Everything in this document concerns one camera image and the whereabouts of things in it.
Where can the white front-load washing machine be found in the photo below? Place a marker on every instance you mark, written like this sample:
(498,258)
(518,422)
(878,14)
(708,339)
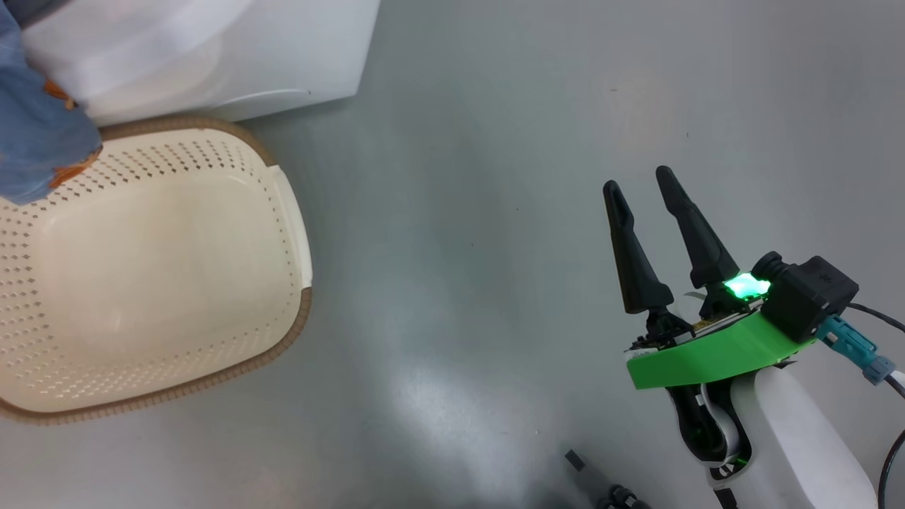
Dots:
(247,56)

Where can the dark grey robot base part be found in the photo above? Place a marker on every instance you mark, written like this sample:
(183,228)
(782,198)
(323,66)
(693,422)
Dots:
(601,488)

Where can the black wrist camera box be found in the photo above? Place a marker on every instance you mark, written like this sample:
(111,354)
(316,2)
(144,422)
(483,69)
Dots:
(813,297)

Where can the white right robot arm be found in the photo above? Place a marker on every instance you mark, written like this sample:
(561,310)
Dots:
(792,438)

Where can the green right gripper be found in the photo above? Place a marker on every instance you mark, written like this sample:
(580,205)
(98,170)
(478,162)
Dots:
(707,353)

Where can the blue patterned clothing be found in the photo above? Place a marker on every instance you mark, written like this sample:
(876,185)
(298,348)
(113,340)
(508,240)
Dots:
(39,134)

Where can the cream perforated laundry basket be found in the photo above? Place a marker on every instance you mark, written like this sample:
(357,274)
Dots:
(177,283)

